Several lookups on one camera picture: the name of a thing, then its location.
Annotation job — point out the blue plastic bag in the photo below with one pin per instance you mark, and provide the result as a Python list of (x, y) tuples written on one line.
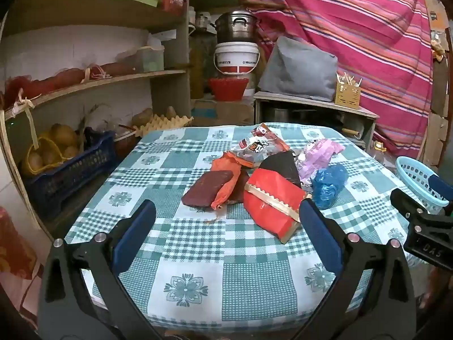
[(327, 184)]

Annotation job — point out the red striped cloth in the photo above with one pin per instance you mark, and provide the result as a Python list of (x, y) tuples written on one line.
[(354, 35)]

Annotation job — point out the green checkered tablecloth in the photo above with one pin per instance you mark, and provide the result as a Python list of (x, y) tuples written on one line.
[(219, 255)]

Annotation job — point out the low wooden cabinet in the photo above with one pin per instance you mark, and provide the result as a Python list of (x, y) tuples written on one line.
[(318, 104)]

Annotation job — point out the wooden shelf unit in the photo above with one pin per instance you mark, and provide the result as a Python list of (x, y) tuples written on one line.
[(88, 10)]

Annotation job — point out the steel pot inside cabinet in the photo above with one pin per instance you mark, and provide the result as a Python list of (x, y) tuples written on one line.
[(278, 115)]

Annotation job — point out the maroon packet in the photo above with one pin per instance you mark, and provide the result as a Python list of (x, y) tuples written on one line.
[(207, 187)]

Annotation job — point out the yellow net bag of potatoes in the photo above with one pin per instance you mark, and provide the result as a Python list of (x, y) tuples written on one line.
[(53, 148)]

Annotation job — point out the red patterned sack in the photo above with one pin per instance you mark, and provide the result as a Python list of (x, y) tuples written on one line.
[(14, 244)]

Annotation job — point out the dark blue plastic crate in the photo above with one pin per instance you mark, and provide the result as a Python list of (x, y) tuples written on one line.
[(70, 177)]

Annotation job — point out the red net bag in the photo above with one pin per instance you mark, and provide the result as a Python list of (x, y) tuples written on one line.
[(42, 85), (113, 69)]

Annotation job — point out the white plastic bucket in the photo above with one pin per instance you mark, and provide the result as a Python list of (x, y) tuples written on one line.
[(236, 58)]

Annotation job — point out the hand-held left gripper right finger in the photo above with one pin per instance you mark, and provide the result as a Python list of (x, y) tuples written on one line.
[(318, 233)]

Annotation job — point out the grey cushion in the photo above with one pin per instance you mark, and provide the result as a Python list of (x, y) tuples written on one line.
[(297, 69)]

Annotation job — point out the brown potato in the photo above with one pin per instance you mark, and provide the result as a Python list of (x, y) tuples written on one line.
[(171, 112), (143, 117)]

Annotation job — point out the clear plastic container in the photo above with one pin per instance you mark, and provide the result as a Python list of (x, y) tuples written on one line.
[(150, 60)]

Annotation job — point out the stainless steel pot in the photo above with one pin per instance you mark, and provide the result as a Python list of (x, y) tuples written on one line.
[(235, 26)]

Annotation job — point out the light blue plastic basket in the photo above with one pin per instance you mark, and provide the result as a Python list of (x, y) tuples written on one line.
[(410, 173)]

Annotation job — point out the black foil packet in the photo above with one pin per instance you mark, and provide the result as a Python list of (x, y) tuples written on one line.
[(279, 166)]

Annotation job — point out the yellow egg carton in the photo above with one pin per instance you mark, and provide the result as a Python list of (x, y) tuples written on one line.
[(166, 124)]

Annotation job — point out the pink plastic bag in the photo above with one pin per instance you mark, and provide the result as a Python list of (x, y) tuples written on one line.
[(318, 156)]

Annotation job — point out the orange wrapper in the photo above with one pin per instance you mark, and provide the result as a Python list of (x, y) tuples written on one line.
[(221, 163)]

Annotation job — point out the cardboard box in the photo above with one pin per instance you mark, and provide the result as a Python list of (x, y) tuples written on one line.
[(226, 111)]

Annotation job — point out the yellow utensil holder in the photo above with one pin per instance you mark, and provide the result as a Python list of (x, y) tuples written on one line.
[(347, 95)]

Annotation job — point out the clear red printed snack wrapper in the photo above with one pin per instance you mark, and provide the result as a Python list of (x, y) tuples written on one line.
[(254, 145)]

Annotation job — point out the red packet with gold band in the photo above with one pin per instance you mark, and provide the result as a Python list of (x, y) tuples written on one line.
[(269, 198)]

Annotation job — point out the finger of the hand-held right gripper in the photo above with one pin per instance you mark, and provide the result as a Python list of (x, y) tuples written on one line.
[(439, 187), (407, 202)]

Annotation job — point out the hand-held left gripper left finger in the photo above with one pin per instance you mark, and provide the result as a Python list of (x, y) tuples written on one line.
[(136, 233)]

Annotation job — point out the wooden rolling pin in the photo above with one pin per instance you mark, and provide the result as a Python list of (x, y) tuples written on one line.
[(352, 132)]

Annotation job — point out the red plastic basin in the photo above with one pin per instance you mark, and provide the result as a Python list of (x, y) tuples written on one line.
[(228, 88)]

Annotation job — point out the small red plastic basket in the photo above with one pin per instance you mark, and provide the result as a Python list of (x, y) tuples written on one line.
[(173, 3)]

